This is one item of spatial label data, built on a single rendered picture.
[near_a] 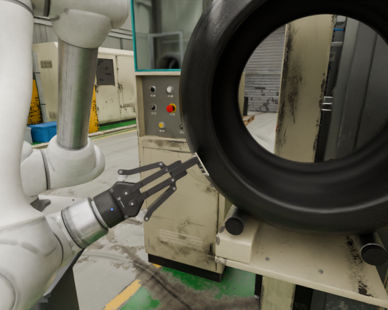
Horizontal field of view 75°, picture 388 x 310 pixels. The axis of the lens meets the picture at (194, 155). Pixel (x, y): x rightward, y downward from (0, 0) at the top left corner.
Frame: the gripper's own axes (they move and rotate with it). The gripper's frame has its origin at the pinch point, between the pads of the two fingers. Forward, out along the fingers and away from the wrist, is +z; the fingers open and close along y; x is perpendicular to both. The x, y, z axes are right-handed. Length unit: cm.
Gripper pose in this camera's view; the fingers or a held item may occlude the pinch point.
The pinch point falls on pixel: (183, 166)
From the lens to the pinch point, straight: 58.1
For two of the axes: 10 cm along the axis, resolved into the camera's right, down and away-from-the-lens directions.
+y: 4.7, 8.8, 0.8
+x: 2.8, -0.6, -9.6
